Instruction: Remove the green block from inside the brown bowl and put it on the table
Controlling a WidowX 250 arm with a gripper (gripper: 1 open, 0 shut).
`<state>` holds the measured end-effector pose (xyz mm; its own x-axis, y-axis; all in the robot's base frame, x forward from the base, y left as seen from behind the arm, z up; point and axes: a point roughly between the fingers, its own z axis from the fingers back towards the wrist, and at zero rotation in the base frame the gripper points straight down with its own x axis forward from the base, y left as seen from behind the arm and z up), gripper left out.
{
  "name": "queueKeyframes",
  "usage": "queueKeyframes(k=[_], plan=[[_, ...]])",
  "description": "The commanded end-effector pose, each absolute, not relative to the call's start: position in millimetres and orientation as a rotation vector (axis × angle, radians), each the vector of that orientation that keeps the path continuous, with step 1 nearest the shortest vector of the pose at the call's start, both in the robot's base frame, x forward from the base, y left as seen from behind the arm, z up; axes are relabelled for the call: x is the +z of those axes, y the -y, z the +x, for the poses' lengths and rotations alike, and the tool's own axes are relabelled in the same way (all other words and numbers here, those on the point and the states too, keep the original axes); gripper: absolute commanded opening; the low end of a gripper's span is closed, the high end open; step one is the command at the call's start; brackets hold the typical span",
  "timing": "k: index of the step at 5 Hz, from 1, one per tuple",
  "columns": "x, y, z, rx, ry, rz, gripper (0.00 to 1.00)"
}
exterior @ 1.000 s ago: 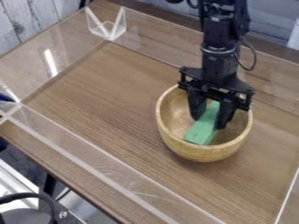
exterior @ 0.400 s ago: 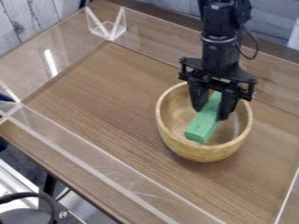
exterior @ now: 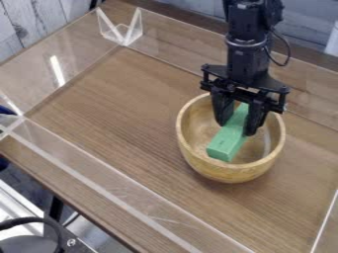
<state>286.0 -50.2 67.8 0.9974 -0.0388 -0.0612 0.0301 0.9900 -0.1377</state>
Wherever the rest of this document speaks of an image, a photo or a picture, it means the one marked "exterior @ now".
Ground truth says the black cable loop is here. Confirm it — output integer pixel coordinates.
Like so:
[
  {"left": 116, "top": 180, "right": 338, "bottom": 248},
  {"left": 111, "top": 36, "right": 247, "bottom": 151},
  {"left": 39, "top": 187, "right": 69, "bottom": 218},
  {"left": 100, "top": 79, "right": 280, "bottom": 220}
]
[{"left": 0, "top": 215, "right": 63, "bottom": 253}]

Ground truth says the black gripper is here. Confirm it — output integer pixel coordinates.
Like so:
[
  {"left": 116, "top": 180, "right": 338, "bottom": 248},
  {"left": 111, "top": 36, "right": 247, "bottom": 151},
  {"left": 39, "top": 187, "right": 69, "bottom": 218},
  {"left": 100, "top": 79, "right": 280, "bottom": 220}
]
[{"left": 200, "top": 38, "right": 290, "bottom": 136}]

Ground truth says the black metal table leg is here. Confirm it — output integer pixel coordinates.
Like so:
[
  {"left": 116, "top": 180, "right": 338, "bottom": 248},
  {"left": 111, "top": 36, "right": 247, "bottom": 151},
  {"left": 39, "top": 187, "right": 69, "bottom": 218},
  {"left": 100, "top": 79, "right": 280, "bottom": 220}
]
[{"left": 49, "top": 197, "right": 64, "bottom": 222}]

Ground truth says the brown wooden bowl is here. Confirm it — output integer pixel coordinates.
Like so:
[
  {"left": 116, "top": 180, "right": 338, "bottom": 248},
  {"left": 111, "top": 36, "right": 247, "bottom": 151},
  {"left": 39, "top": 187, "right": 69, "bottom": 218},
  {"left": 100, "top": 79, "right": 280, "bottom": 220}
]
[{"left": 175, "top": 94, "right": 286, "bottom": 184}]

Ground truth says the metal bracket with screw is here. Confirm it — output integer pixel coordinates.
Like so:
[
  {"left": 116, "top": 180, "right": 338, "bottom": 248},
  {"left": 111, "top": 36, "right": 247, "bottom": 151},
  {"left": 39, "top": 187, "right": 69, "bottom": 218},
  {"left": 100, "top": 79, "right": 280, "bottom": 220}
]
[{"left": 56, "top": 225, "right": 97, "bottom": 253}]

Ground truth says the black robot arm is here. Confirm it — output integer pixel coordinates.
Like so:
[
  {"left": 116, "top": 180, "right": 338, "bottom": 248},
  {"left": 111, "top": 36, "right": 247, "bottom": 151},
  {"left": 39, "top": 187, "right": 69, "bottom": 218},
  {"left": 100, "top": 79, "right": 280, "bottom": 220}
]
[{"left": 200, "top": 0, "right": 290, "bottom": 136}]

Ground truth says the clear acrylic corner bracket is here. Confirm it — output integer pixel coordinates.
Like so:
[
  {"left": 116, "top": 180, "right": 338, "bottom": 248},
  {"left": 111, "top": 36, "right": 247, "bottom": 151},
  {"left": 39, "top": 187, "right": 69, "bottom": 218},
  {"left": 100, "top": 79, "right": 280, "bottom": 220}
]
[{"left": 95, "top": 8, "right": 143, "bottom": 46}]

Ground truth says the blue object at edge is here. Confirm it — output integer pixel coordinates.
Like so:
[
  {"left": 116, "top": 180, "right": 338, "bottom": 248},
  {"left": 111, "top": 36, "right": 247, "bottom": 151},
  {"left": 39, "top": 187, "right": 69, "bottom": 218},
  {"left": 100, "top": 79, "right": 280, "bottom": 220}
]
[{"left": 0, "top": 105, "right": 17, "bottom": 116}]

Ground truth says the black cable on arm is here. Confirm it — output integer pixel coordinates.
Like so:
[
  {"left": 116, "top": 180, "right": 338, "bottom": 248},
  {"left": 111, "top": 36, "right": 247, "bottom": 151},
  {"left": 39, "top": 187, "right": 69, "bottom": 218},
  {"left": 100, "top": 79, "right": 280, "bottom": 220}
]
[{"left": 263, "top": 29, "right": 292, "bottom": 68}]

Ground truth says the green rectangular block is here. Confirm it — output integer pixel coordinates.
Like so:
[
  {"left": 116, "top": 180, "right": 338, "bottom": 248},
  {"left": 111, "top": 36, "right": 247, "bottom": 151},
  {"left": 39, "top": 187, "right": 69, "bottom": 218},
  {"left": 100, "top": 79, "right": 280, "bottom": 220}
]
[{"left": 206, "top": 103, "right": 248, "bottom": 162}]

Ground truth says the clear acrylic tray wall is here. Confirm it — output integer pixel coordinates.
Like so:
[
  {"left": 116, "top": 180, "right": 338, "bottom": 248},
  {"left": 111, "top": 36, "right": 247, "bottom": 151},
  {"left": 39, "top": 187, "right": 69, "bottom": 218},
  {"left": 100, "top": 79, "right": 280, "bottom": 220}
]
[{"left": 0, "top": 0, "right": 338, "bottom": 253}]

